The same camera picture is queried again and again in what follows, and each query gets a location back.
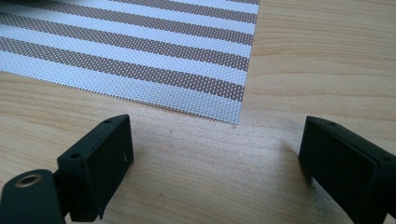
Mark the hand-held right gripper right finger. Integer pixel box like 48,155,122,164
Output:
298,115,396,224

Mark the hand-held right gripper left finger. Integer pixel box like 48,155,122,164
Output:
56,114,135,223

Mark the grey white striped placemat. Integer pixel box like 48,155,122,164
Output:
0,0,261,126

